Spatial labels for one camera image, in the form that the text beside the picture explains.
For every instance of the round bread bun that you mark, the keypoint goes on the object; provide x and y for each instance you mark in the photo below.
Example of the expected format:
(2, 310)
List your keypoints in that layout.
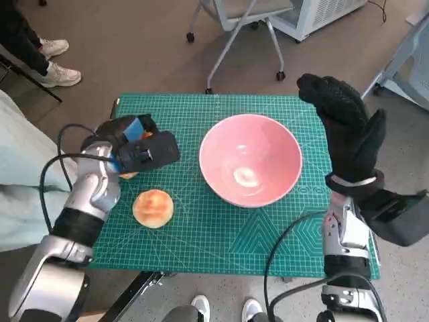
(152, 208)

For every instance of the black metal table frame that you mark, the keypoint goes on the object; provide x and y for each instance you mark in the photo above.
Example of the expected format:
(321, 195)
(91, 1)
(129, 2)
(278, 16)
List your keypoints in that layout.
(134, 295)

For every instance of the grey office chair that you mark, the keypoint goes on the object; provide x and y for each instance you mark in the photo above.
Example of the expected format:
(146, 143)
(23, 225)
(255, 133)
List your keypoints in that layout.
(244, 13)

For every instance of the white left shoe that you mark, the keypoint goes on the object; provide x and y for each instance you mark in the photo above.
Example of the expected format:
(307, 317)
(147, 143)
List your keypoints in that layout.
(200, 307)

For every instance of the white shoe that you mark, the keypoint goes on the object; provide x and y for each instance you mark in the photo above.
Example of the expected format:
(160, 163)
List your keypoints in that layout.
(200, 307)
(251, 308)

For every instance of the black stand bar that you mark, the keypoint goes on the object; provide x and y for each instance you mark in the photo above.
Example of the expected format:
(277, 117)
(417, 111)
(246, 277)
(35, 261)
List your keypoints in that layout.
(33, 84)

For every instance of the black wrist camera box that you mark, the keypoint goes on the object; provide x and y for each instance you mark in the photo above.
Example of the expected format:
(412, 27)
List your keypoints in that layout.
(151, 151)
(395, 218)

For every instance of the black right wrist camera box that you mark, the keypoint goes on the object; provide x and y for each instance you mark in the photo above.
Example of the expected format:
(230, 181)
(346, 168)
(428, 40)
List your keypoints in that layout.
(395, 218)

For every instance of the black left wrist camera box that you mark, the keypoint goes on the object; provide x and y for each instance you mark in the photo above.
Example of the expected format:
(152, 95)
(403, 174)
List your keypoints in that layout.
(151, 151)

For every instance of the gloved right robot hand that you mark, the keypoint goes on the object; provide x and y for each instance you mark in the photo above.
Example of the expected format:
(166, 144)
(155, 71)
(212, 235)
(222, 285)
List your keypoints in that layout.
(352, 134)

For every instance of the long braided bread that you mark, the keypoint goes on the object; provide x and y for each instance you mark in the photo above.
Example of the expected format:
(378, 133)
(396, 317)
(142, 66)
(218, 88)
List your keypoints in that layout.
(129, 175)

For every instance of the bare left robot hand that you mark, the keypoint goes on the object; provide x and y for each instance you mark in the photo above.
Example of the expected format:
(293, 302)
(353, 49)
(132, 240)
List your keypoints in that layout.
(134, 129)

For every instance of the pink bowl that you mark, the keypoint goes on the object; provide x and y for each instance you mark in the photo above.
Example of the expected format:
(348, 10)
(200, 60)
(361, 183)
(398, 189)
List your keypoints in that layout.
(249, 161)

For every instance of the green cutting mat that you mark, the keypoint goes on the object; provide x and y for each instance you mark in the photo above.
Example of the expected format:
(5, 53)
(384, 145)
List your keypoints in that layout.
(201, 241)

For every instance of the white right shoe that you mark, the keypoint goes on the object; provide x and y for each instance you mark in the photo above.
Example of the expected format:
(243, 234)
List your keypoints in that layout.
(251, 308)

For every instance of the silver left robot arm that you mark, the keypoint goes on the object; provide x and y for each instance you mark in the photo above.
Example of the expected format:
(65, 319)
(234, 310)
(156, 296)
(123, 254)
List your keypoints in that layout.
(94, 194)

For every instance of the white ventilated cabinet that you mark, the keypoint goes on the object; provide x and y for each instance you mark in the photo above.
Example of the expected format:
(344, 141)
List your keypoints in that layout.
(321, 13)

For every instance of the grey right robot leg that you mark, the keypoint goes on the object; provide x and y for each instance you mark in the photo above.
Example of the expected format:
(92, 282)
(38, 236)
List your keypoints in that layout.
(262, 318)

